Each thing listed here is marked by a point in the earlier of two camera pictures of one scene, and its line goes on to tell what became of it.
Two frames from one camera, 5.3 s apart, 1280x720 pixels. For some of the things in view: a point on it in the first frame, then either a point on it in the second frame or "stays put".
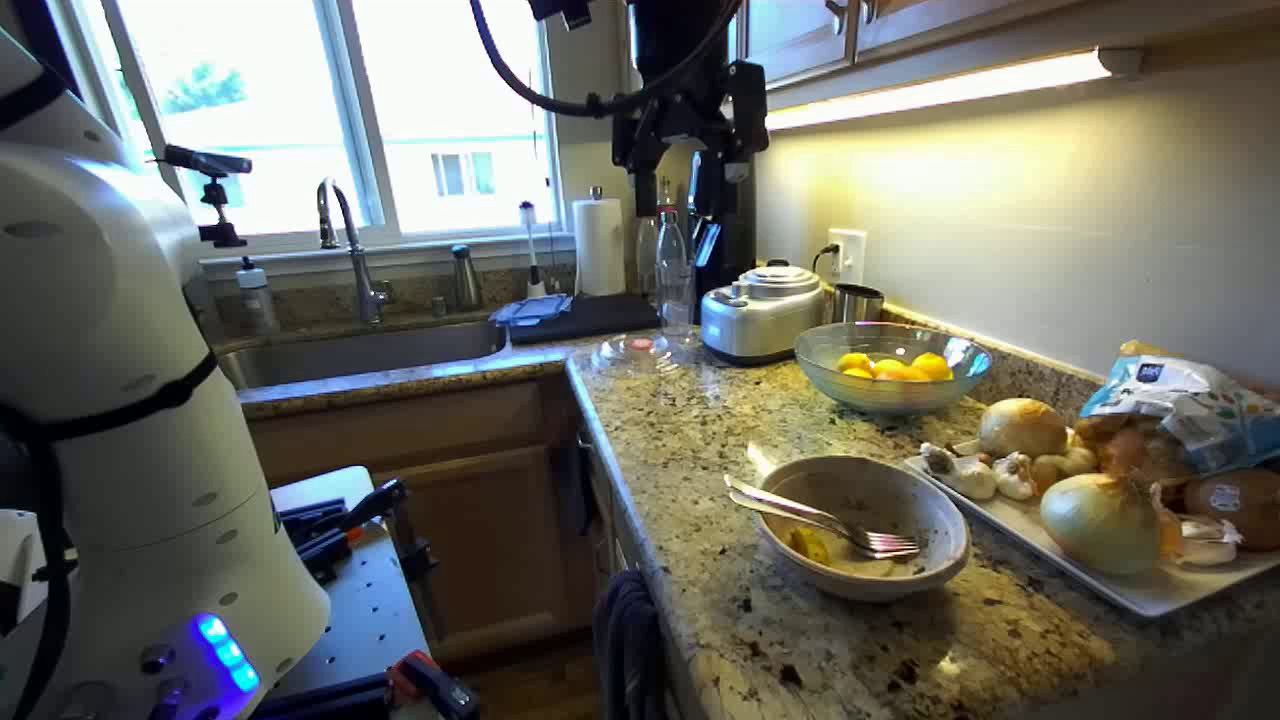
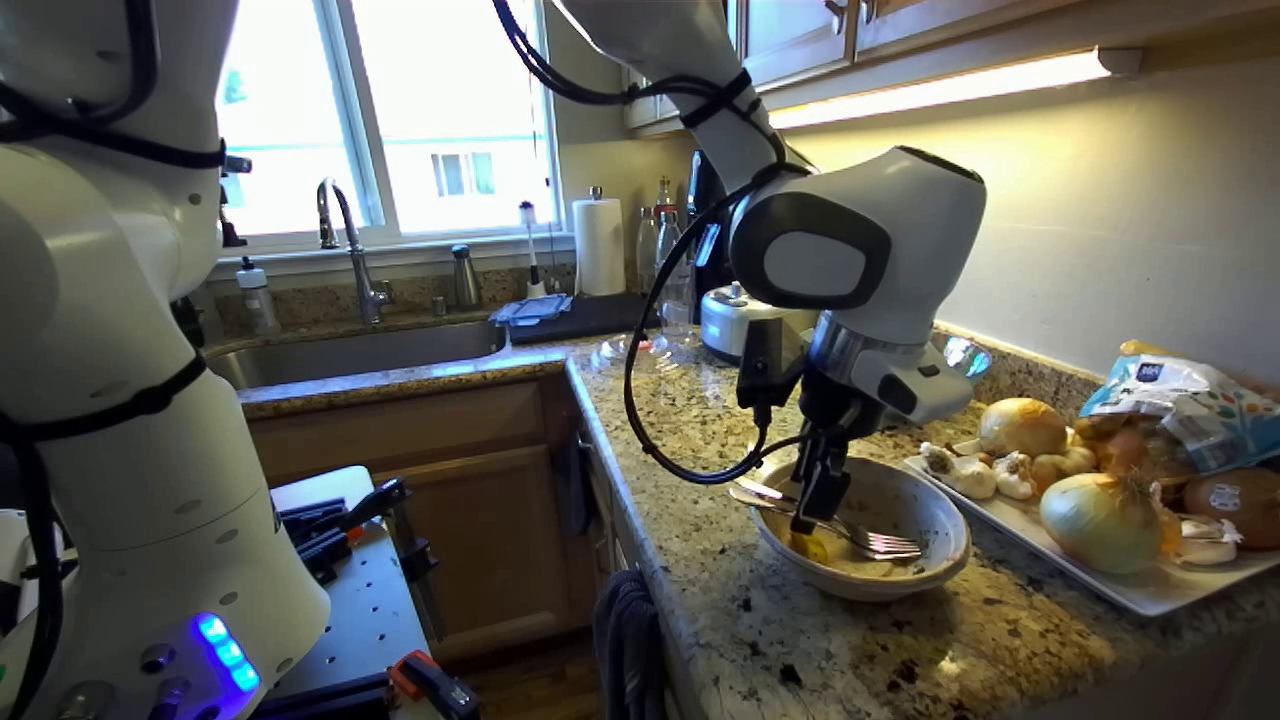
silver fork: [810, 519] -> [755, 494]
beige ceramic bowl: [876, 496] stays put
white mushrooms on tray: [1003, 476] stays put
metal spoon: [871, 540] stays put
